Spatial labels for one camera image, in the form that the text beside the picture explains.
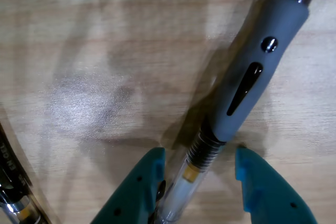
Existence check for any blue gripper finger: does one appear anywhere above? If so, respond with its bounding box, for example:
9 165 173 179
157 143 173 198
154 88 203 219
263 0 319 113
90 147 166 224
235 146 319 224

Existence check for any black gel retractable pen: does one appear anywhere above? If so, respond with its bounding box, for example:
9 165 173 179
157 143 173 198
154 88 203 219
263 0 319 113
0 119 53 224

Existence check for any grey grip retractable pen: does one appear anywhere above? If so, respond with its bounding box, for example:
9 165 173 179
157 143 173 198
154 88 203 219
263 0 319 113
149 0 325 224

